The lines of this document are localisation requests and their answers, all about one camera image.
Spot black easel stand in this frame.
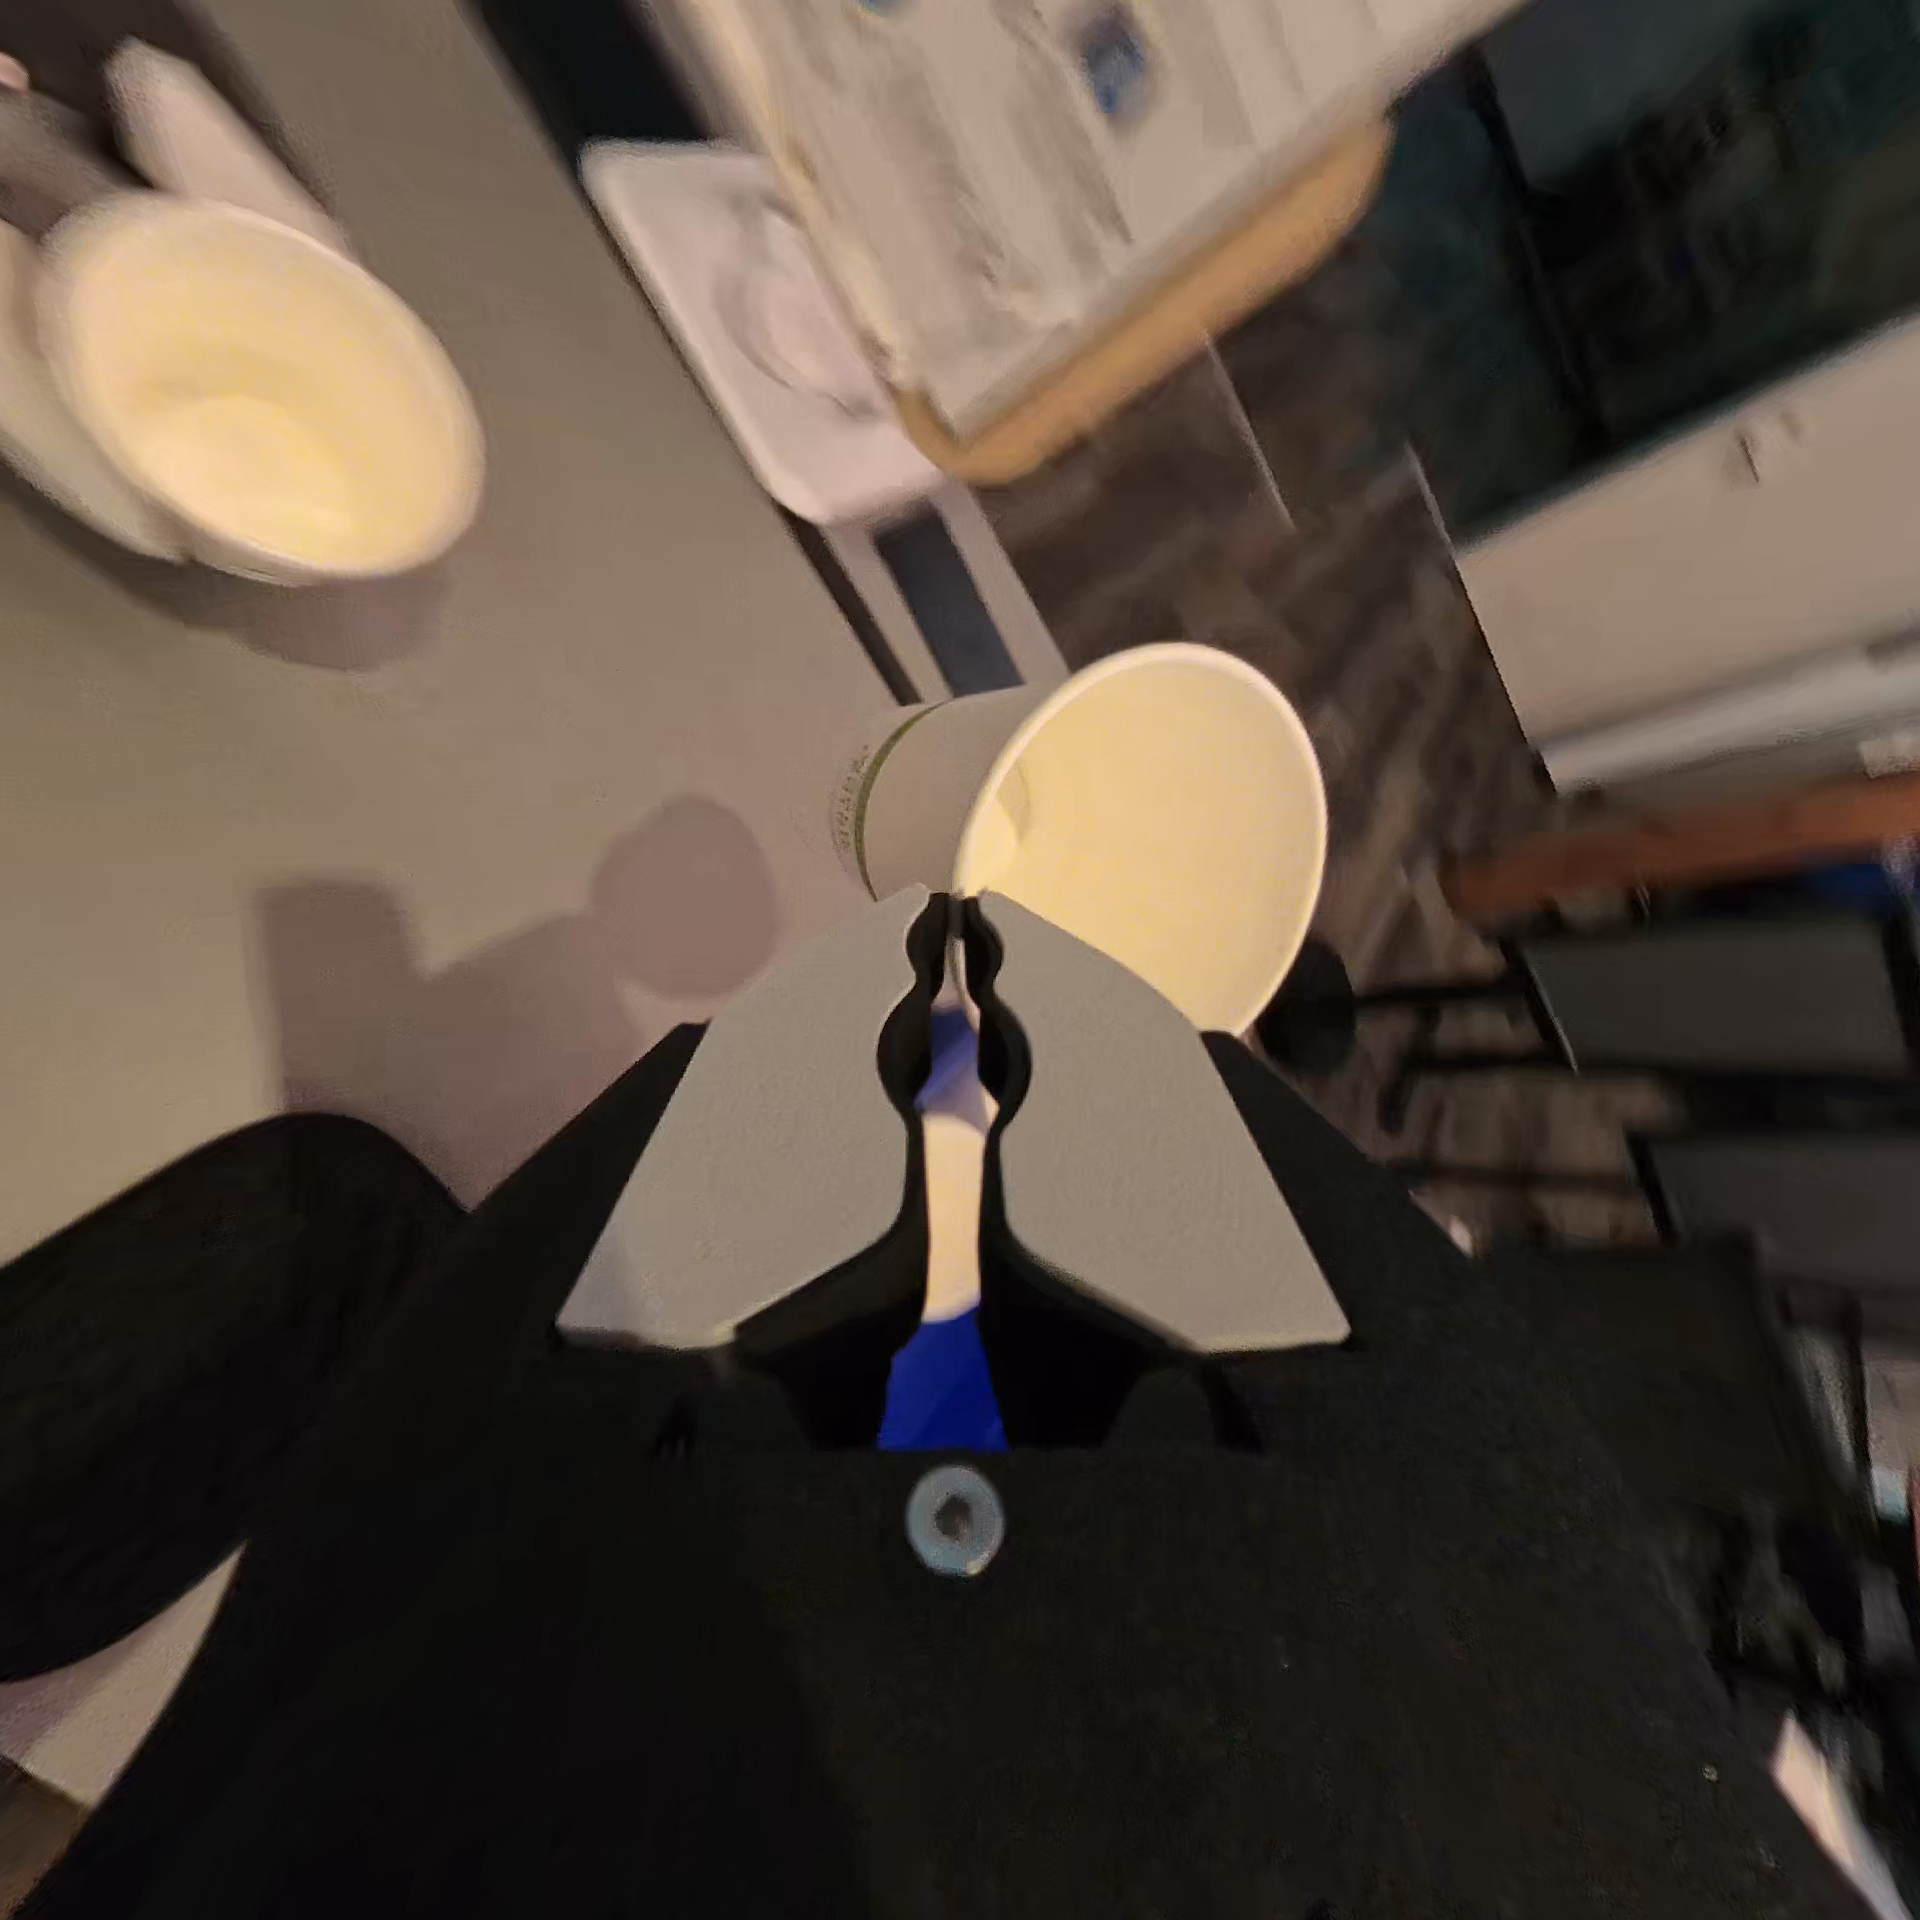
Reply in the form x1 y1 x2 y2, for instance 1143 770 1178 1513
1252 937 1577 1085

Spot wooden instruction clipboard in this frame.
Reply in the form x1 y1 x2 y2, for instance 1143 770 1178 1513
644 0 1519 489

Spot narrow blue plastic bin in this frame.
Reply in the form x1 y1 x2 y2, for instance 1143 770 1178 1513
882 1008 1010 1453

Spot stack of nested paper cups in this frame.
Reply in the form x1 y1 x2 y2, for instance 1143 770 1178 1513
0 194 490 586

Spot black quilted armrest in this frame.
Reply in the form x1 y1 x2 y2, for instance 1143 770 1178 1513
0 1113 466 1681

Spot dark display board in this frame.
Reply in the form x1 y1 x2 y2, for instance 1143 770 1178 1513
1522 919 1920 1073

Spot white clipboard stand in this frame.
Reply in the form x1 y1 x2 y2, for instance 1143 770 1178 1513
583 136 977 528

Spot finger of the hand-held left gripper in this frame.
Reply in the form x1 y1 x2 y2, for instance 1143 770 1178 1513
108 37 354 256

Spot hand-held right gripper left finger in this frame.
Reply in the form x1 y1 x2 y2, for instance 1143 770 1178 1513
556 885 952 1453

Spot brown wooden post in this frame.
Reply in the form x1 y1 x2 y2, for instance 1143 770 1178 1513
1448 780 1920 921

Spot white paper cup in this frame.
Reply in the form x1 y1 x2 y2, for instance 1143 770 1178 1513
826 642 1330 1040
919 1101 992 1321

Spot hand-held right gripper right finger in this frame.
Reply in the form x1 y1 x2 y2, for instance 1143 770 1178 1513
964 892 1353 1453

